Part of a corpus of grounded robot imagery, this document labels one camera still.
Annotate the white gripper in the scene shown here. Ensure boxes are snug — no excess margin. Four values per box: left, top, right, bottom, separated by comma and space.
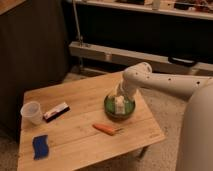
117, 80, 137, 101

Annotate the orange pepper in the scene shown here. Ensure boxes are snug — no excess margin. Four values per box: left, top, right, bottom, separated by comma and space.
93, 124, 121, 136

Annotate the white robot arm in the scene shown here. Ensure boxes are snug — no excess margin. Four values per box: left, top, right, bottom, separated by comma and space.
118, 62, 213, 171

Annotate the white block in bowl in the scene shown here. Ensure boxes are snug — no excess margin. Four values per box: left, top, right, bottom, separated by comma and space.
115, 96, 125, 114

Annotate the grey metal shelf beam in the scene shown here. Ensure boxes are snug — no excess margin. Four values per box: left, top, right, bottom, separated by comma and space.
69, 41, 213, 76

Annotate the green bowl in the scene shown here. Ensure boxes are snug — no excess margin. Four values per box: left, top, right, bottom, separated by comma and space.
104, 95, 135, 120

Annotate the metal vertical pole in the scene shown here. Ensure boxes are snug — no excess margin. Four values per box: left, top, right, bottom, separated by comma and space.
72, 0, 83, 46

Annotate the black and white box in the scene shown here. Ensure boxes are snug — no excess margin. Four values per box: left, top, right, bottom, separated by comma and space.
43, 102, 70, 122

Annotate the wooden table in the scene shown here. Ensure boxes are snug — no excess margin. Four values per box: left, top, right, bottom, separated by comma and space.
17, 72, 165, 171

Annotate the translucent plastic cup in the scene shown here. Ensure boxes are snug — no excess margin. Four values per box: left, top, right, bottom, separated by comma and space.
20, 101, 43, 125

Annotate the blue sponge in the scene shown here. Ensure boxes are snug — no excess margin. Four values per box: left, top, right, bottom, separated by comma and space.
32, 135, 49, 160

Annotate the black handle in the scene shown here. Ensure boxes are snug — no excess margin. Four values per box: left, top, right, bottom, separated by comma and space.
168, 57, 198, 67

